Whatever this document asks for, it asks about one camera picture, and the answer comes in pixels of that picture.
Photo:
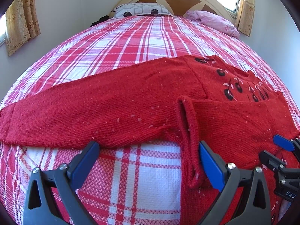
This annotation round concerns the beige patterned curtain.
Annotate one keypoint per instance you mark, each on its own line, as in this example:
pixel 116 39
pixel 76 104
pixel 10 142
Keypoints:
pixel 21 23
pixel 245 16

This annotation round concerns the grey patterned pillow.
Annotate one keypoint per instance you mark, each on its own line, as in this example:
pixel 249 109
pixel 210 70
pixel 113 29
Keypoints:
pixel 140 10

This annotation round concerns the dark cloth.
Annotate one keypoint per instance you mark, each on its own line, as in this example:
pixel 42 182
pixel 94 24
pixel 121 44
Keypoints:
pixel 99 21

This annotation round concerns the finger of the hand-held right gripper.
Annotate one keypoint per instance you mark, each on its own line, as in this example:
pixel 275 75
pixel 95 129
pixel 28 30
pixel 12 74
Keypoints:
pixel 269 159
pixel 283 143

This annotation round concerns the red white plaid blanket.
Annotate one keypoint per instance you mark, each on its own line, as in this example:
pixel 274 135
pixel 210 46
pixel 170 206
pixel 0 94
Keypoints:
pixel 140 39

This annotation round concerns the pink pillow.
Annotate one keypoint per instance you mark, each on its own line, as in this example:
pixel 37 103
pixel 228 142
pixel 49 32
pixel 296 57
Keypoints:
pixel 211 20

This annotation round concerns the red knitted sweater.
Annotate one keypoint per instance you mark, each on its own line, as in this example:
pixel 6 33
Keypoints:
pixel 117 112

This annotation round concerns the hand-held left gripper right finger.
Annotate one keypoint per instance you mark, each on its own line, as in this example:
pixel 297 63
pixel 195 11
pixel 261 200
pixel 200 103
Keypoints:
pixel 211 166

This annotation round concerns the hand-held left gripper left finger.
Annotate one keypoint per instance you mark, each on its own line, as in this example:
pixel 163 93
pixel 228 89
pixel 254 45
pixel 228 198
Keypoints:
pixel 84 165

